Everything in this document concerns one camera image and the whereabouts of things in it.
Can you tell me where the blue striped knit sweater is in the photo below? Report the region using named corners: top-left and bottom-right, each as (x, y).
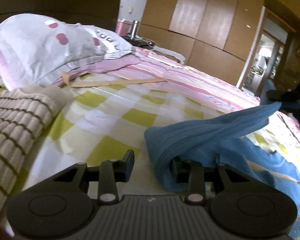
top-left (143, 79), bottom-right (300, 240)

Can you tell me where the dark wooden door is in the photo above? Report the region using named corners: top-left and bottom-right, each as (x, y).
top-left (272, 0), bottom-right (300, 98)

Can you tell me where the yellow white checkered bedsheet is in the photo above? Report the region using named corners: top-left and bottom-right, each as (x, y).
top-left (0, 72), bottom-right (300, 196)

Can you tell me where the beige brown striped knit garment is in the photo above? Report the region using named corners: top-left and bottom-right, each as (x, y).
top-left (0, 85), bottom-right (68, 215)

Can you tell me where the pink striped quilt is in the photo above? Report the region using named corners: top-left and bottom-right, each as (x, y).
top-left (76, 51), bottom-right (259, 111)

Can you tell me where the wooden wardrobe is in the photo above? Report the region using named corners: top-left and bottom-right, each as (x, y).
top-left (139, 0), bottom-right (264, 86)

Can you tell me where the white folded cloth on nightstand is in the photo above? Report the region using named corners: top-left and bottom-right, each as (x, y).
top-left (152, 46), bottom-right (186, 64)

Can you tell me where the pink storage box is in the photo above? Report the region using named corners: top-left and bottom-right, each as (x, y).
top-left (115, 19), bottom-right (133, 36)

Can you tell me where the grey pillow with pink dots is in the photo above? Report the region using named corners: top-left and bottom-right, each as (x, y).
top-left (0, 14), bottom-right (133, 90)

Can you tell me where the silver metal thermos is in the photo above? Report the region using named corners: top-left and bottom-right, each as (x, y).
top-left (130, 20), bottom-right (140, 38)

